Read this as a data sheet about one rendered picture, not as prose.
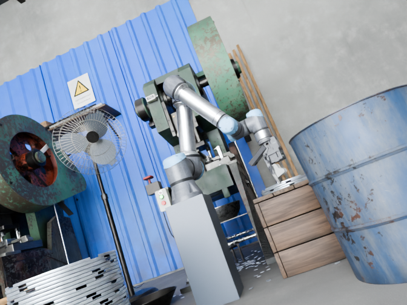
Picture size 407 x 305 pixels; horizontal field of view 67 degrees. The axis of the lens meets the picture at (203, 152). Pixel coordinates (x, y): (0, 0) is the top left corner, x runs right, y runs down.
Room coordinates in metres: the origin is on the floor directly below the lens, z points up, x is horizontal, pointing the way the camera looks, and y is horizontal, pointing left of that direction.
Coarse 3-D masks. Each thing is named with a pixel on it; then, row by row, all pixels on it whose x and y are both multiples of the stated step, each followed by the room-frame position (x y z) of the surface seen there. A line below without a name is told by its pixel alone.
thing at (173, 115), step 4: (172, 116) 2.15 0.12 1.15; (176, 116) 2.15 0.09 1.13; (172, 120) 2.16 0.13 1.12; (176, 120) 2.15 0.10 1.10; (176, 124) 2.15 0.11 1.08; (176, 128) 2.15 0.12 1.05; (196, 128) 2.14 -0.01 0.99; (176, 132) 2.16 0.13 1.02; (196, 132) 2.13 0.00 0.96; (196, 136) 2.13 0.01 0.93; (200, 136) 2.19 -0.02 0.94; (196, 140) 2.11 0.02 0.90; (200, 140) 2.13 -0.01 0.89
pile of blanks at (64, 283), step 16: (112, 256) 0.90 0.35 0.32; (64, 272) 0.77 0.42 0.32; (80, 272) 0.79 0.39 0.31; (96, 272) 1.04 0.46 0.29; (112, 272) 0.87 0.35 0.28; (16, 288) 0.76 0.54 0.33; (32, 288) 0.76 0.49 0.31; (48, 288) 0.76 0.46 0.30; (64, 288) 0.77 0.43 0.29; (80, 288) 0.86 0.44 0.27; (96, 288) 0.81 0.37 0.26; (112, 288) 0.95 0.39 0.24; (16, 304) 0.88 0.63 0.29; (32, 304) 0.94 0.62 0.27; (48, 304) 0.81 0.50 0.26; (64, 304) 0.77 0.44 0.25; (80, 304) 0.78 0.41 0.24; (96, 304) 0.80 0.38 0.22; (112, 304) 0.84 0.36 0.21; (128, 304) 0.97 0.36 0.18
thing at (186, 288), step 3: (168, 189) 2.00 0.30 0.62; (183, 264) 1.97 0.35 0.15; (186, 282) 2.05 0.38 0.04; (186, 285) 2.03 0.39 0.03; (189, 285) 1.98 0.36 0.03; (183, 288) 1.96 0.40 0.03; (186, 288) 1.95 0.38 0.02; (189, 288) 1.95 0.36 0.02; (180, 291) 1.96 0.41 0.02; (183, 291) 1.96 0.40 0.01; (186, 291) 1.95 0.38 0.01; (189, 291) 1.95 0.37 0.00
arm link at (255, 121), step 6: (246, 114) 1.43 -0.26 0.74; (252, 114) 1.40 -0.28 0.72; (258, 114) 1.40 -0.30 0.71; (246, 120) 1.42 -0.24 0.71; (252, 120) 1.40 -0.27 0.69; (258, 120) 1.39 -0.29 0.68; (264, 120) 1.41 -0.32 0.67; (252, 126) 1.41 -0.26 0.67; (258, 126) 1.40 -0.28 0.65; (264, 126) 1.40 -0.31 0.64; (252, 132) 1.44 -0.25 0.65
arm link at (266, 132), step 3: (264, 129) 1.40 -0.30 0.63; (267, 129) 1.40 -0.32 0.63; (258, 132) 1.40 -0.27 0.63; (261, 132) 1.40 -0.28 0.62; (264, 132) 1.39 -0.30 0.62; (267, 132) 1.40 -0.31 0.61; (270, 132) 1.42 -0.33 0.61; (255, 135) 1.42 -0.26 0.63; (258, 135) 1.40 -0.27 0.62; (261, 135) 1.40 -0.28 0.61; (264, 135) 1.39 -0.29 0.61; (267, 135) 1.40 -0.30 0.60; (270, 135) 1.40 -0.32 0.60; (258, 138) 1.41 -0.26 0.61; (261, 138) 1.40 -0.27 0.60; (264, 138) 1.40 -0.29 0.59; (258, 141) 1.42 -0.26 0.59
